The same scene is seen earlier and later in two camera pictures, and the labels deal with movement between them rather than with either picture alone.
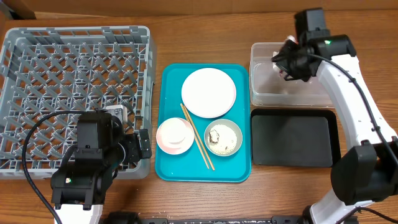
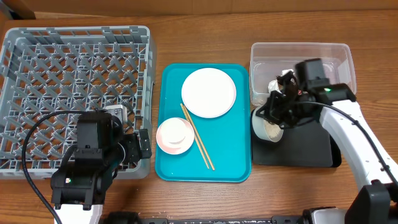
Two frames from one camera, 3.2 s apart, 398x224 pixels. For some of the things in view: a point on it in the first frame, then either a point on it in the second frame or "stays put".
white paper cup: x=174 y=132 stays put
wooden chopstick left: x=194 y=134 stays put
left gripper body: x=144 y=143 stays put
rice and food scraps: x=222 y=139 -> x=272 y=129
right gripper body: x=287 y=60 -> x=283 y=110
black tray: x=294 y=138 stays put
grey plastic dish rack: x=49 y=70 stays put
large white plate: x=209 y=93 stays put
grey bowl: x=223 y=137 -> x=264 y=129
